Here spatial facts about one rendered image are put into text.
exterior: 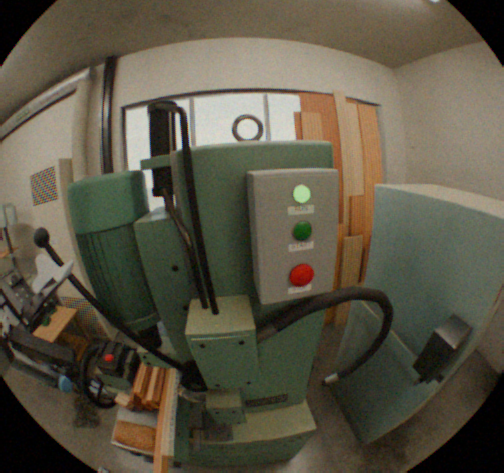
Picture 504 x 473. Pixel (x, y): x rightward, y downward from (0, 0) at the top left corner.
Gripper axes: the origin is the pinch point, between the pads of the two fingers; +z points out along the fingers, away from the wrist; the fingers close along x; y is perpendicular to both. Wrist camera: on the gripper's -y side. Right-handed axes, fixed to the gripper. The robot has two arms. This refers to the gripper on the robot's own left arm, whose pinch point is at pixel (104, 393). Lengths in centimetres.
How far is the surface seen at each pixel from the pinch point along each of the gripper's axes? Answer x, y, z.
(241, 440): 18, -37, 48
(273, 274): 19, -91, 29
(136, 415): 15.8, -31.9, 17.4
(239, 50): -116, -209, -23
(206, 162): 14, -100, 16
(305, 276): 20, -92, 32
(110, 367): 6.1, -39.0, 6.3
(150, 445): 25.8, -36.1, 22.8
